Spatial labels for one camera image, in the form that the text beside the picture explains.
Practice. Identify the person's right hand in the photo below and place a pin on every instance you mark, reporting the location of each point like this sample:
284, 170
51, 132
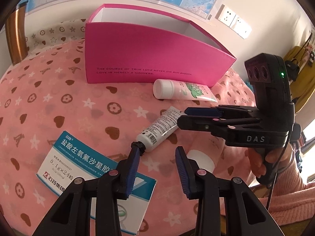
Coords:
257, 162

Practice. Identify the small white tube black cap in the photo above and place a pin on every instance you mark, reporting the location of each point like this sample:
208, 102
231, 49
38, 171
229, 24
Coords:
157, 132

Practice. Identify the plush toy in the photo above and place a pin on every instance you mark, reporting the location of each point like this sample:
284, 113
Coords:
309, 54

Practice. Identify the large pink tube white cap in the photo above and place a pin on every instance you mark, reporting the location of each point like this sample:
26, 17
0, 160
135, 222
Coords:
200, 159

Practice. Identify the white tube green print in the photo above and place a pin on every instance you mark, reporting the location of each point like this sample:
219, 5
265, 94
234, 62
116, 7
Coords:
177, 89

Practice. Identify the pink cardboard box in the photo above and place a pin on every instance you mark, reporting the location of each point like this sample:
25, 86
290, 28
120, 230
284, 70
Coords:
147, 54

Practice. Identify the black bag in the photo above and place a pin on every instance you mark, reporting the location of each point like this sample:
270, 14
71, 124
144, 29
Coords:
292, 70

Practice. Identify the teal and white medicine box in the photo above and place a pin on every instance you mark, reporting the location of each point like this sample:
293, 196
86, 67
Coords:
73, 152

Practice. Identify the copper travel tumbler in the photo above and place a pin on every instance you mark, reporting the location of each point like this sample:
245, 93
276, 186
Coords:
16, 34

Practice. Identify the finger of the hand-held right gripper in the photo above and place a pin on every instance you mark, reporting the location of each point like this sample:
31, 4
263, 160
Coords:
196, 124
201, 111

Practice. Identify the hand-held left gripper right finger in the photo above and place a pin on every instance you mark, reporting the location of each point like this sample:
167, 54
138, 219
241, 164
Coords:
183, 172

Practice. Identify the white wall sockets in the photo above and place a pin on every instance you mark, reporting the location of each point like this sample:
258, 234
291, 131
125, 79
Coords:
241, 27

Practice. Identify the white wall socket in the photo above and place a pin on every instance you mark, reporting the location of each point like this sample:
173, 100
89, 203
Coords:
225, 16

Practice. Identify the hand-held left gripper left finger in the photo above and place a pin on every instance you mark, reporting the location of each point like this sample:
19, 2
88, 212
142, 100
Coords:
131, 169

